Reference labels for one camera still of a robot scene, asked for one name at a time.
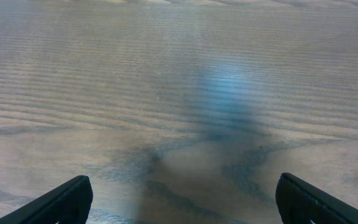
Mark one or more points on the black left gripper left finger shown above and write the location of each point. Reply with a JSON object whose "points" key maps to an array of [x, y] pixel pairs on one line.
{"points": [[69, 203]]}

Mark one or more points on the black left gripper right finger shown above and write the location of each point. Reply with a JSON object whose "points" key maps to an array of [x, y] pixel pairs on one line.
{"points": [[299, 202]]}

